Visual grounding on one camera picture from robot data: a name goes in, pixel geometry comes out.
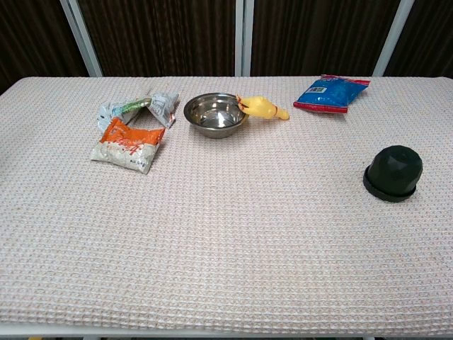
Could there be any black round dice tray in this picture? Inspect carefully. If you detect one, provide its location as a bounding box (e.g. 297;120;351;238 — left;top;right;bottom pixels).
362;164;418;203

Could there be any black dice cup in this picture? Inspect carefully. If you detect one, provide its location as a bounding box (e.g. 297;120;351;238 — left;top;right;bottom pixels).
366;144;424;194

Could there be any stainless steel bowl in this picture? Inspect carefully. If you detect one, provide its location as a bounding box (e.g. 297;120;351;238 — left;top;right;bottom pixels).
183;92;250;140

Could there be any beige waffle-weave tablecloth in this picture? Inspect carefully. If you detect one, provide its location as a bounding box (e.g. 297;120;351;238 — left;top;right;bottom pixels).
0;76;453;329

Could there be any yellow rubber chicken toy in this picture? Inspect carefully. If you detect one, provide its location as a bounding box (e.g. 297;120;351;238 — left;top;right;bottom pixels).
236;94;290;122

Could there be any crumpled silver snack bag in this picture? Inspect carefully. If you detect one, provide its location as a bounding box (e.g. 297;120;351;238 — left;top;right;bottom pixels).
96;91;180;130

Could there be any orange and white snack bag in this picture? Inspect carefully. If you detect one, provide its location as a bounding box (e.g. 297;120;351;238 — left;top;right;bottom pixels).
90;117;166;175

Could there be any blue and red snack bag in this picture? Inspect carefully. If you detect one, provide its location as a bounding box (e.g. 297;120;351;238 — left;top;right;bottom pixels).
292;74;372;115

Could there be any dark brown pleated curtain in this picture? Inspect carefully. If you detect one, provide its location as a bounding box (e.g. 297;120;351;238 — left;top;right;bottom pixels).
0;0;453;95

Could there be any white upright frame post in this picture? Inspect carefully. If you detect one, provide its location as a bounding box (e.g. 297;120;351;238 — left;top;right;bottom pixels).
234;0;256;77

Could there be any white slanted frame post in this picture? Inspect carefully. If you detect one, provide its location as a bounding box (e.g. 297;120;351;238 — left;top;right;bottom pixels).
59;0;104;78
372;0;415;77

